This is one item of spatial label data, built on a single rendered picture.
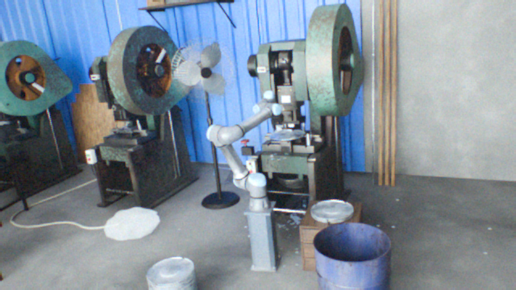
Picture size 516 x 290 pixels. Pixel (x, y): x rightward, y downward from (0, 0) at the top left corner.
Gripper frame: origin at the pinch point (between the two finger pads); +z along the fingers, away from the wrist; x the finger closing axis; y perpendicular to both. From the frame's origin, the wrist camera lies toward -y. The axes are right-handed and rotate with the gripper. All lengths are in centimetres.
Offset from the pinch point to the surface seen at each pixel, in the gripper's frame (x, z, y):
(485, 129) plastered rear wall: 108, 92, 157
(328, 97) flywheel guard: 4, -26, 43
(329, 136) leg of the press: 38, 39, 29
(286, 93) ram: 30.6, -13.2, 3.2
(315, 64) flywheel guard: 10, -50, 37
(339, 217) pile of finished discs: -56, 29, 52
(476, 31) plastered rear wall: 146, 11, 146
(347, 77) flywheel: 60, -5, 46
